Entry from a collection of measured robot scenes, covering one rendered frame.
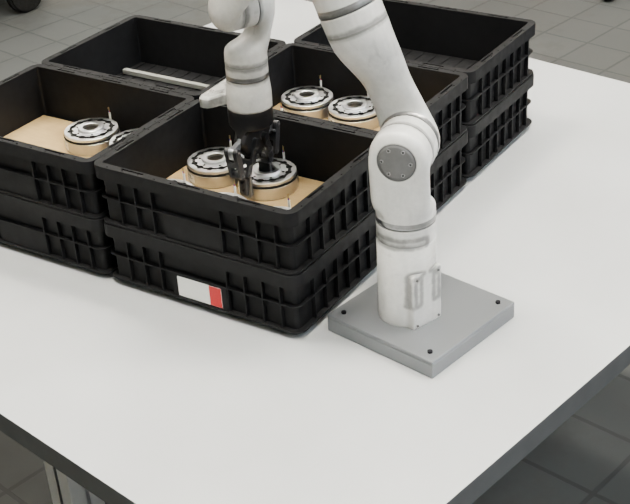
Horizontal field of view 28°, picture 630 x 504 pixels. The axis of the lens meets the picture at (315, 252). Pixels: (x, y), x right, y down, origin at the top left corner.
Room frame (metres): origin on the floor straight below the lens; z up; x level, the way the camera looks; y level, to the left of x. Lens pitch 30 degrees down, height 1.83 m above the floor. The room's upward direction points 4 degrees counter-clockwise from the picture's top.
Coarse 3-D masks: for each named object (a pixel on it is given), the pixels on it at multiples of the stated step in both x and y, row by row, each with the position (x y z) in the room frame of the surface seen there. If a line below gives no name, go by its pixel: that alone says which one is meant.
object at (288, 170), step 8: (256, 160) 1.97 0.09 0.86; (280, 160) 1.97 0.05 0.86; (288, 168) 1.94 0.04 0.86; (256, 176) 1.91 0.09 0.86; (272, 176) 1.91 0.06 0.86; (280, 176) 1.91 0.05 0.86; (288, 176) 1.90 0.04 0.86; (256, 184) 1.88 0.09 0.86; (264, 184) 1.88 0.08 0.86; (272, 184) 1.88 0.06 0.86; (280, 184) 1.89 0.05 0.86
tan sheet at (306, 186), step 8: (184, 168) 2.03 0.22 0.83; (176, 176) 2.00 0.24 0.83; (192, 184) 1.96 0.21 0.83; (304, 184) 1.93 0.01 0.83; (312, 184) 1.93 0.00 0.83; (320, 184) 1.93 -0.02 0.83; (232, 192) 1.92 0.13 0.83; (296, 192) 1.90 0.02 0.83; (304, 192) 1.90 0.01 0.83; (256, 200) 1.88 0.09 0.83; (272, 200) 1.88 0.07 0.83; (280, 200) 1.88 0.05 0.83; (296, 200) 1.87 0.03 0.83
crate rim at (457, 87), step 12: (288, 48) 2.33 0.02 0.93; (300, 48) 2.33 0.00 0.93; (312, 48) 2.31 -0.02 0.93; (324, 48) 2.31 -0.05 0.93; (432, 72) 2.16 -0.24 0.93; (444, 72) 2.15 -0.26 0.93; (456, 72) 2.14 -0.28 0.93; (456, 84) 2.09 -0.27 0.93; (444, 96) 2.04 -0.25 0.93; (456, 96) 2.08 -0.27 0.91; (432, 108) 2.01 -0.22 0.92; (312, 120) 1.97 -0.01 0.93; (324, 120) 1.97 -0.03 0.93; (372, 132) 1.91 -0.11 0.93
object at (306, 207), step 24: (168, 120) 2.02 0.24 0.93; (288, 120) 1.98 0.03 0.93; (96, 168) 1.86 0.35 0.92; (120, 168) 1.84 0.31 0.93; (360, 168) 1.80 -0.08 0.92; (168, 192) 1.77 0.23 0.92; (192, 192) 1.74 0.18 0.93; (216, 192) 1.73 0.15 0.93; (312, 192) 1.71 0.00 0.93; (336, 192) 1.74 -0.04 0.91; (240, 216) 1.69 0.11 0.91; (264, 216) 1.67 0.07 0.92; (288, 216) 1.65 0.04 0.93
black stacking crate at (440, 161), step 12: (456, 144) 2.08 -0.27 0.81; (444, 156) 2.04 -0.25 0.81; (456, 156) 2.11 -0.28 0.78; (432, 168) 2.00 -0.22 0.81; (444, 168) 2.07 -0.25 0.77; (456, 168) 2.09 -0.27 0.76; (432, 180) 2.02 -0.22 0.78; (444, 180) 2.07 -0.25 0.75; (456, 180) 2.11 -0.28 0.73; (432, 192) 2.02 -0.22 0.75; (444, 192) 2.07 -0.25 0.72
